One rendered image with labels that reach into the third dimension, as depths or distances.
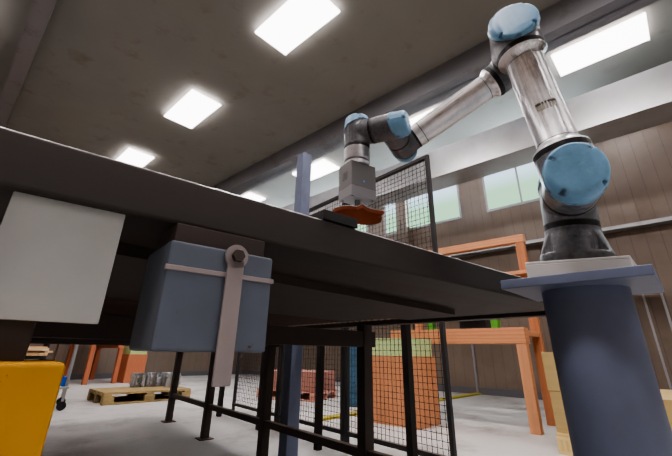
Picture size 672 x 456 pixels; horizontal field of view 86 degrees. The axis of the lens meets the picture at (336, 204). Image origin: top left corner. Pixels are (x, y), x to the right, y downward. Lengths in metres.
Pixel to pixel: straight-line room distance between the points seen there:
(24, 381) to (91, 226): 0.15
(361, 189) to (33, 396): 0.77
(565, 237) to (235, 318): 0.75
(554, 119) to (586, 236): 0.27
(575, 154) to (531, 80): 0.22
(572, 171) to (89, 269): 0.82
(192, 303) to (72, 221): 0.15
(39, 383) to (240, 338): 0.19
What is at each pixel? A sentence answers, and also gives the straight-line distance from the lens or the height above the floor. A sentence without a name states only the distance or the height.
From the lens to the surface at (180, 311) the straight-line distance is 0.45.
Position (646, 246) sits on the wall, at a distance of 7.87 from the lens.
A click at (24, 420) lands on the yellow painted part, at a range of 0.43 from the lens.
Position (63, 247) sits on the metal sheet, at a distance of 0.47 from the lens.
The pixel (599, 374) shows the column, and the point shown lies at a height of 0.68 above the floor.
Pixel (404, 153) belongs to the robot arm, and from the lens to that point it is 1.14.
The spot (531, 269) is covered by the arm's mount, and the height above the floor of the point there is 0.89.
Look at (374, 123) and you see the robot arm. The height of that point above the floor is 1.31.
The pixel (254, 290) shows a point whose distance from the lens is 0.49.
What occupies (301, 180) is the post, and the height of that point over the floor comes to 2.11.
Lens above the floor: 0.71
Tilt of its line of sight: 22 degrees up
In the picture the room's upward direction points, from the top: 1 degrees clockwise
